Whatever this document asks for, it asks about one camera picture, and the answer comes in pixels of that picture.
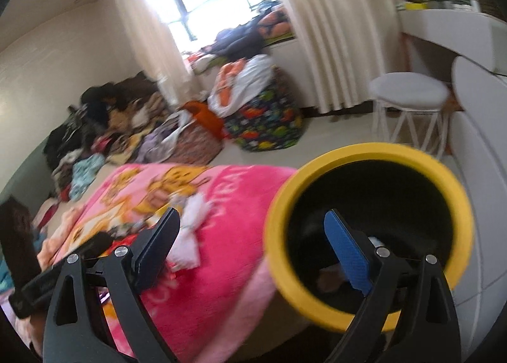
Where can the brown patterned cloth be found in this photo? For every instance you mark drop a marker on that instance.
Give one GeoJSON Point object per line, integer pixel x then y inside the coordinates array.
{"type": "Point", "coordinates": [198, 147]}

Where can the dinosaur print laundry bag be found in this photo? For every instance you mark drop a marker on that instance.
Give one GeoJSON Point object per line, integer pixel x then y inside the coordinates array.
{"type": "Point", "coordinates": [269, 125]}

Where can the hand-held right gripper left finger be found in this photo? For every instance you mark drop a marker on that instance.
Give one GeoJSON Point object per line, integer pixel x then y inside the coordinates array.
{"type": "Point", "coordinates": [154, 254]}

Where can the clothes on window sill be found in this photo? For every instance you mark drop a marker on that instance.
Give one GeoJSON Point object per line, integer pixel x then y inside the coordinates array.
{"type": "Point", "coordinates": [241, 40]}

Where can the white and orange clothes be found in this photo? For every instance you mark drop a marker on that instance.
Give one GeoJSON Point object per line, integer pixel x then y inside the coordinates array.
{"type": "Point", "coordinates": [241, 77]}

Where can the yellow box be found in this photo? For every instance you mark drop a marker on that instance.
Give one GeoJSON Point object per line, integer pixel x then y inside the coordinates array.
{"type": "Point", "coordinates": [412, 6]}

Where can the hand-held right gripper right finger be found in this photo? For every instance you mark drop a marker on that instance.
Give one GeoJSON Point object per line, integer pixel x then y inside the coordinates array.
{"type": "Point", "coordinates": [348, 252]}

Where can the narrow cream curtain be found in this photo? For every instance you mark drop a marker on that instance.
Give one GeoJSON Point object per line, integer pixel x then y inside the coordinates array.
{"type": "Point", "coordinates": [150, 30]}

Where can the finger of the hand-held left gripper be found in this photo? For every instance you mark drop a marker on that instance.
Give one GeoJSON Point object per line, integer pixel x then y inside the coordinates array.
{"type": "Point", "coordinates": [83, 250]}

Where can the yellow trash bin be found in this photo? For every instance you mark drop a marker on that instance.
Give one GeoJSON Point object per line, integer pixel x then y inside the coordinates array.
{"type": "Point", "coordinates": [277, 228]}

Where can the pile of clothes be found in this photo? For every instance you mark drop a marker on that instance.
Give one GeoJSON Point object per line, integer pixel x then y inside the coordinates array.
{"type": "Point", "coordinates": [119, 137]}

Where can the pink printed blanket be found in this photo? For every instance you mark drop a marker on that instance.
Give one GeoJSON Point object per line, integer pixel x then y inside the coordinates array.
{"type": "Point", "coordinates": [237, 208]}

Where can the wide cream curtain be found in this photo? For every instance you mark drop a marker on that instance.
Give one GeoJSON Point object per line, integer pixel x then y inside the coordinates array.
{"type": "Point", "coordinates": [340, 30]}

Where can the white round stool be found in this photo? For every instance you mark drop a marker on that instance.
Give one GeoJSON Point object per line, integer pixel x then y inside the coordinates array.
{"type": "Point", "coordinates": [408, 89]}

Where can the white vanity desk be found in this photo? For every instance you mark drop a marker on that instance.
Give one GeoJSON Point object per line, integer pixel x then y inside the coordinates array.
{"type": "Point", "coordinates": [443, 26]}

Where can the white tissue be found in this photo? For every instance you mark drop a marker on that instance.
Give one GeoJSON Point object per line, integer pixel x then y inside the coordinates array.
{"type": "Point", "coordinates": [190, 236]}

